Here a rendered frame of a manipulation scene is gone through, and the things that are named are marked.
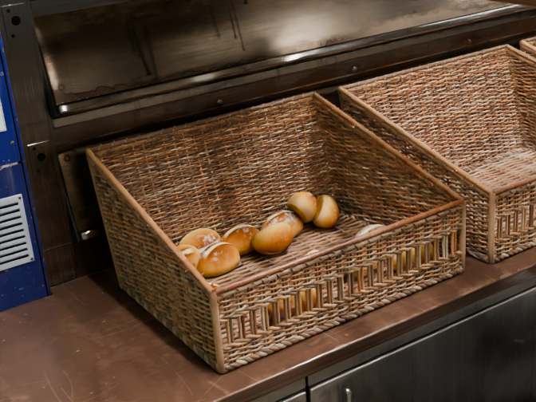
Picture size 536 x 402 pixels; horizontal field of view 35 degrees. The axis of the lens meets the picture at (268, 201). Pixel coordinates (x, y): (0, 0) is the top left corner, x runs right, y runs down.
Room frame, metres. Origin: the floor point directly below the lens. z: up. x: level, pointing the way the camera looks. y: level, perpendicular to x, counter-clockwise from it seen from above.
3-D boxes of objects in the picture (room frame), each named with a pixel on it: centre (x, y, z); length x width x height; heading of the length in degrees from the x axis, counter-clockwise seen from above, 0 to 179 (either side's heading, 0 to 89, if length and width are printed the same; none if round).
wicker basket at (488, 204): (1.83, -0.53, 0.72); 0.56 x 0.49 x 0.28; 121
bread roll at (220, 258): (1.54, 0.11, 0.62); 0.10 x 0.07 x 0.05; 133
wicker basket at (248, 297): (1.53, -0.01, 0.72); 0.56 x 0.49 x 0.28; 122
